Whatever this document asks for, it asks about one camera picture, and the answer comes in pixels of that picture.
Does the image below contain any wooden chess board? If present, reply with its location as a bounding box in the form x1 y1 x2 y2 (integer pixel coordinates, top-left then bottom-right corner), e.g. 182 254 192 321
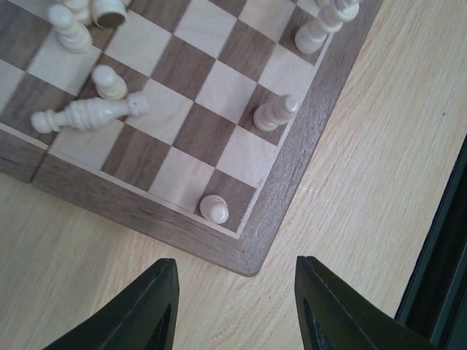
1 1 381 276

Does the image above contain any left white pieces pile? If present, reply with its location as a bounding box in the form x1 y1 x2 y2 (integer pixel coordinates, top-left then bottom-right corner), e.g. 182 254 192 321
28 3 150 133

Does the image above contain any white chess piece three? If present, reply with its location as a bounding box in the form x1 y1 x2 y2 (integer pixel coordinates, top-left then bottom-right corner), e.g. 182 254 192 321
253 95 299 131

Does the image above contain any white chess piece five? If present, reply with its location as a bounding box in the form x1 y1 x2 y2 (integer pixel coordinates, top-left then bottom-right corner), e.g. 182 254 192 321
199 195 229 225

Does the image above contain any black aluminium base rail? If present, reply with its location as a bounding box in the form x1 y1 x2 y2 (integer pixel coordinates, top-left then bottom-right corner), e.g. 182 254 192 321
395 142 466 349

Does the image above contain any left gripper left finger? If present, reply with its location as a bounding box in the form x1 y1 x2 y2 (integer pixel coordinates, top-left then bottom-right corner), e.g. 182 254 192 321
46 258 179 349

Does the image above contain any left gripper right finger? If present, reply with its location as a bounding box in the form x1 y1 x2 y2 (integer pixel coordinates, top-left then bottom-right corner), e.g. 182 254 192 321
295 256 436 349

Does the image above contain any white chess piece one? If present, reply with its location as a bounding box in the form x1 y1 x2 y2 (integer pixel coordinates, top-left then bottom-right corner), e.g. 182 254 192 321
295 0 360 55

